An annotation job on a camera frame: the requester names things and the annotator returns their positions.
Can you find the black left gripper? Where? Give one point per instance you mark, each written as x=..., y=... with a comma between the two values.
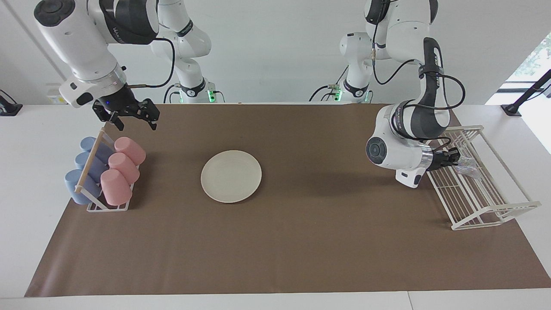
x=437, y=160

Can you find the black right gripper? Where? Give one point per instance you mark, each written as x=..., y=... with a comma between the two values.
x=118, y=103

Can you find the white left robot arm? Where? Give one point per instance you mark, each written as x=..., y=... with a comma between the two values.
x=400, y=150

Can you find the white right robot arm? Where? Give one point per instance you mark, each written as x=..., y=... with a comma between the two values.
x=82, y=43

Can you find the cream round plate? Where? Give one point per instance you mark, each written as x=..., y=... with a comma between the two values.
x=231, y=176

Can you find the pink plastic cup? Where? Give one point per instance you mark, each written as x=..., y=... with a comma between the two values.
x=125, y=168
x=116, y=188
x=130, y=150

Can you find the blue plastic cup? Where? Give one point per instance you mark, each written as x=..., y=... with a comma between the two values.
x=79, y=189
x=88, y=143
x=84, y=160

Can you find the white wooden cup rack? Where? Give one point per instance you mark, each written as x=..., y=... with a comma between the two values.
x=91, y=159

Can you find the white power strip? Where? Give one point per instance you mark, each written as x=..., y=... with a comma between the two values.
x=56, y=94

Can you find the black angled stand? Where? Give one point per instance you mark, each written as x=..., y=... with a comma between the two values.
x=527, y=92

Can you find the brown table mat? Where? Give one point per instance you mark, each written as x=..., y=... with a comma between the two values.
x=301, y=241

